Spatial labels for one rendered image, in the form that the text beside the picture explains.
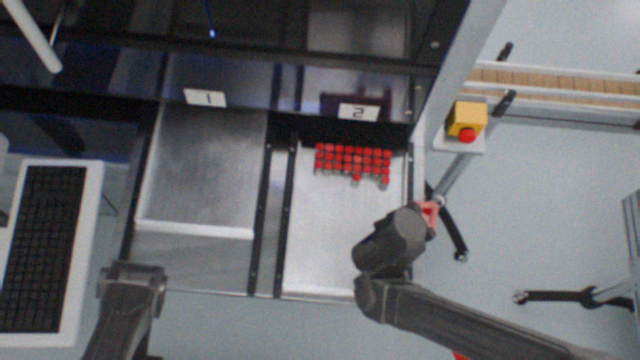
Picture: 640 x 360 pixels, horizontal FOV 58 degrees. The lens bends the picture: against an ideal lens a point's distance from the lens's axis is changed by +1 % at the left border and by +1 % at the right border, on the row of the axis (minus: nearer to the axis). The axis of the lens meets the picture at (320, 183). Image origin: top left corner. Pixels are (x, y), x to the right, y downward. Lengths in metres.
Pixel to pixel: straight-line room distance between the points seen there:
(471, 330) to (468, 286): 1.56
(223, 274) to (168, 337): 0.92
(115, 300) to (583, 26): 2.62
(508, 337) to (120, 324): 0.44
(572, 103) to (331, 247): 0.70
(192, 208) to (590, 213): 1.71
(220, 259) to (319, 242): 0.22
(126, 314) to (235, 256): 0.59
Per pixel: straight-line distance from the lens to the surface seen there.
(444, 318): 0.76
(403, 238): 0.82
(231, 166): 1.37
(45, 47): 1.15
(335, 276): 1.28
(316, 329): 2.15
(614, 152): 2.73
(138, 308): 0.75
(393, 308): 0.82
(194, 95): 1.30
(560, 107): 1.53
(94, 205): 1.49
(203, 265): 1.30
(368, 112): 1.28
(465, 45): 1.09
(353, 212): 1.33
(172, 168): 1.39
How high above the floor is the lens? 2.13
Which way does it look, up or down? 67 degrees down
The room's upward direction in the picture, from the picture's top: 8 degrees clockwise
